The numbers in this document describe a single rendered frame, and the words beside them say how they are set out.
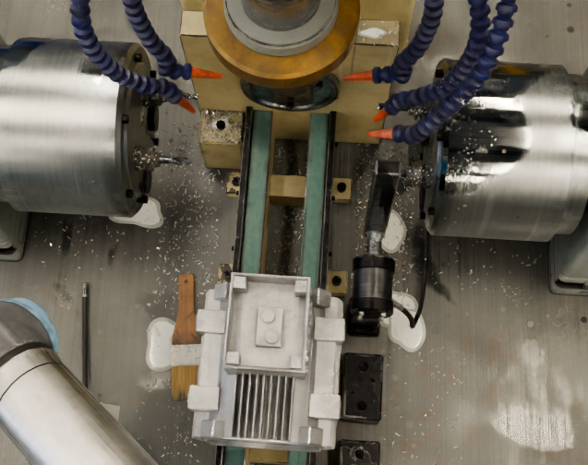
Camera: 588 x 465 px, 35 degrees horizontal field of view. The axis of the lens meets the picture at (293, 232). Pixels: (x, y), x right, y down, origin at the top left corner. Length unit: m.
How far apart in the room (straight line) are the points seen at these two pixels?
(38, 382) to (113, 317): 0.61
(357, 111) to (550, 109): 0.35
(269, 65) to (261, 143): 0.43
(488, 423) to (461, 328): 0.15
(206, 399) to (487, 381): 0.50
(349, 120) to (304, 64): 0.46
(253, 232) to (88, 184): 0.28
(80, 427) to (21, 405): 0.07
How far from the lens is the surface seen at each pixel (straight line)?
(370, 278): 1.26
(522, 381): 1.51
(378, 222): 1.26
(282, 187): 1.51
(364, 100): 1.43
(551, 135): 1.24
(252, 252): 1.40
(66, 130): 1.25
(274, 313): 1.15
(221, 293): 1.21
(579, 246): 1.39
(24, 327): 0.99
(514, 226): 1.28
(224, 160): 1.54
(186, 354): 1.49
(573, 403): 1.53
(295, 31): 1.04
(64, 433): 0.89
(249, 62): 1.05
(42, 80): 1.28
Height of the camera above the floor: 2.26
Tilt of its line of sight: 73 degrees down
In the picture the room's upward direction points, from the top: 3 degrees counter-clockwise
